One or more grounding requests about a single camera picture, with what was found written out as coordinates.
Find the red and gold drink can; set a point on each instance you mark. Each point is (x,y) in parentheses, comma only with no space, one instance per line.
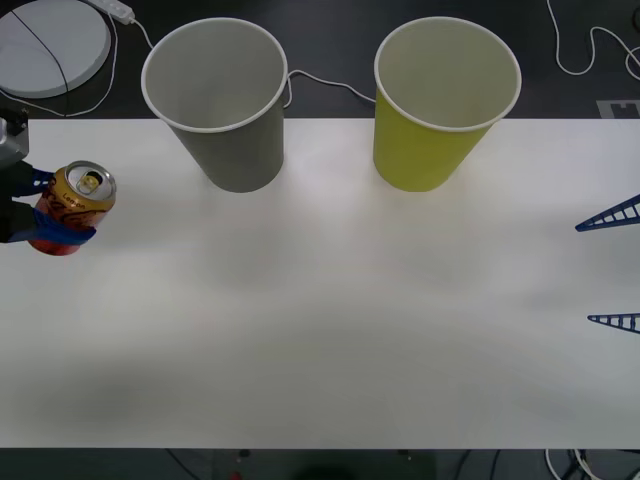
(75,202)

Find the white power strip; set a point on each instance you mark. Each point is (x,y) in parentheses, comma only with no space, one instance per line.
(117,8)

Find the grey plastic bin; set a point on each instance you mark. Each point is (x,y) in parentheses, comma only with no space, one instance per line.
(240,160)

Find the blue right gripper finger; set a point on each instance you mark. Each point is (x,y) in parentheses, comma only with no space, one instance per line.
(597,319)
(586,225)

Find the round white disc base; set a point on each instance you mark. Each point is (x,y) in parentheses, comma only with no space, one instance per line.
(30,60)

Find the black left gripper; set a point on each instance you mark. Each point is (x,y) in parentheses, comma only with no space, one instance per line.
(12,220)

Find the yellow-green plastic bin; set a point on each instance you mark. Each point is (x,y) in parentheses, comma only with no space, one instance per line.
(420,155)

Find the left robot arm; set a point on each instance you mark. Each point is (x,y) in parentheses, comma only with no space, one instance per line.
(12,145)

